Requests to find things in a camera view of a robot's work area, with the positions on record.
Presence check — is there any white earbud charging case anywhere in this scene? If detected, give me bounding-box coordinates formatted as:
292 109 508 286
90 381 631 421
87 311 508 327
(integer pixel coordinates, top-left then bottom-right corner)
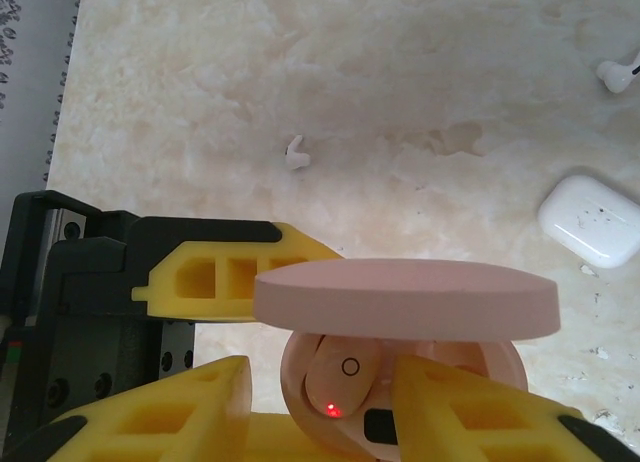
538 175 640 270

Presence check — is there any pink wireless earbud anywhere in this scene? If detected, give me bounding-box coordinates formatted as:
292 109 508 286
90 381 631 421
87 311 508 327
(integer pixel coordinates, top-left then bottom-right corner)
304 334 384 419

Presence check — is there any pink earbud charging case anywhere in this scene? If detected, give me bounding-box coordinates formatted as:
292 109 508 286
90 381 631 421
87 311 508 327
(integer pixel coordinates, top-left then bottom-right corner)
253 258 560 462

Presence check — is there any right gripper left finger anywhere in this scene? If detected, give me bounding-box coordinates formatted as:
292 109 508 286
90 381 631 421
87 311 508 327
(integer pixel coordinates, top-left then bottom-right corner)
0 354 252 462

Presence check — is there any white wireless earbud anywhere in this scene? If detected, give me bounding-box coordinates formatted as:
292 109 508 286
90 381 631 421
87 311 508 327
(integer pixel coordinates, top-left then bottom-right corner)
595 49 640 94
283 134 311 172

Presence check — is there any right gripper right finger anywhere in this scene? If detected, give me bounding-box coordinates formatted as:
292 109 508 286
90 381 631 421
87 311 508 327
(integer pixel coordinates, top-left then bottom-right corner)
391 354 640 462

